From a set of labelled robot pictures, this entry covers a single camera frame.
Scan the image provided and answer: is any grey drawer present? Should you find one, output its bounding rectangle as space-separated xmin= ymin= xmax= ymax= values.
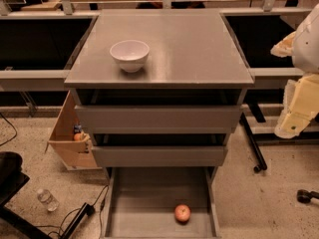
xmin=100 ymin=167 xmax=220 ymax=239
xmin=75 ymin=105 xmax=241 ymax=133
xmin=92 ymin=133 xmax=227 ymax=167

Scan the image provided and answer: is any grey drawer cabinet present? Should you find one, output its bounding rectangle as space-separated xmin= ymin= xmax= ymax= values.
xmin=63 ymin=8 xmax=256 ymax=239

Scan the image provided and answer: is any clear plastic water bottle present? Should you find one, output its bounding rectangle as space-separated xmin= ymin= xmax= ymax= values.
xmin=37 ymin=188 xmax=59 ymax=212

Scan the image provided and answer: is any grey top drawer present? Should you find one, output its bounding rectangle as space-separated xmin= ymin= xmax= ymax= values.
xmin=75 ymin=105 xmax=241 ymax=133

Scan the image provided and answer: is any black caster wheel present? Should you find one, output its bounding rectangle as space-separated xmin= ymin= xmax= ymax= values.
xmin=297 ymin=189 xmax=319 ymax=203

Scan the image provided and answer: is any cardboard box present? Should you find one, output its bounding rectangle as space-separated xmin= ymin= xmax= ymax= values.
xmin=48 ymin=93 xmax=98 ymax=170

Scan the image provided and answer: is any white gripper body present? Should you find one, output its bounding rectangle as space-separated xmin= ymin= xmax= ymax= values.
xmin=292 ymin=4 xmax=319 ymax=74

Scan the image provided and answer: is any black office chair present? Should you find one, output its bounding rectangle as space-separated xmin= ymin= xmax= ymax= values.
xmin=0 ymin=151 xmax=51 ymax=239

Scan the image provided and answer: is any red apple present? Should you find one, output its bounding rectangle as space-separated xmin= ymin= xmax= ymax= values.
xmin=174 ymin=204 xmax=191 ymax=223

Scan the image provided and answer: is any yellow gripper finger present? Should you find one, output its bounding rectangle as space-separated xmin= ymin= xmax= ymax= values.
xmin=270 ymin=32 xmax=296 ymax=58
xmin=274 ymin=74 xmax=319 ymax=138

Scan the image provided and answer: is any small orange fruit in box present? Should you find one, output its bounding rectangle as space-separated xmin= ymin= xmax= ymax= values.
xmin=73 ymin=133 xmax=82 ymax=141

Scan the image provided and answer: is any black cable on floor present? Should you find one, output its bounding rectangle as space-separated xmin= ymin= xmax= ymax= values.
xmin=0 ymin=113 xmax=19 ymax=147

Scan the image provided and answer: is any white ceramic bowl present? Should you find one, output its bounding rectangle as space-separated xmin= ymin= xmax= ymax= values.
xmin=110 ymin=40 xmax=150 ymax=73

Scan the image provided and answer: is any grey middle drawer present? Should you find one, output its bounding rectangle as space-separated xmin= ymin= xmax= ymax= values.
xmin=92 ymin=133 xmax=227 ymax=167

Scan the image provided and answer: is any black power strip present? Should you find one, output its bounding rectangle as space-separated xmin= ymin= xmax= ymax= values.
xmin=59 ymin=203 xmax=95 ymax=239

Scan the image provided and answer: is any grey bottom drawer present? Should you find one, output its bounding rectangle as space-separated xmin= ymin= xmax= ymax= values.
xmin=100 ymin=167 xmax=220 ymax=239

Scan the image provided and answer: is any black table leg with caster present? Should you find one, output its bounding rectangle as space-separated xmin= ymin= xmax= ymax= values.
xmin=240 ymin=114 xmax=267 ymax=173

